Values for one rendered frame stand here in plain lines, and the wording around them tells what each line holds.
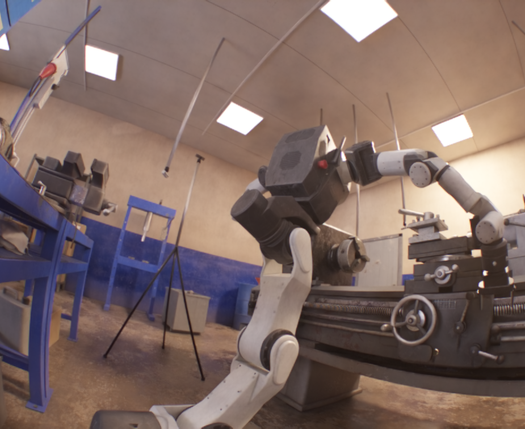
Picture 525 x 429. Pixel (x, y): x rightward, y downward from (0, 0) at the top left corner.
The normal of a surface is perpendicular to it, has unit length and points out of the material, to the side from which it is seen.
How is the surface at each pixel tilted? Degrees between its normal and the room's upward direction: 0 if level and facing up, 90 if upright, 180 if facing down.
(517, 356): 90
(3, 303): 90
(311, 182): 118
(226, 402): 48
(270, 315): 79
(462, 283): 90
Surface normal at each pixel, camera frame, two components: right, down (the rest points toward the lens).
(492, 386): -0.83, -0.29
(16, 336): 0.34, -0.25
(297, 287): 0.43, 0.21
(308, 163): -0.58, -0.46
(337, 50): -0.15, 0.94
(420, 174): -0.90, 0.29
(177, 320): 0.62, -0.16
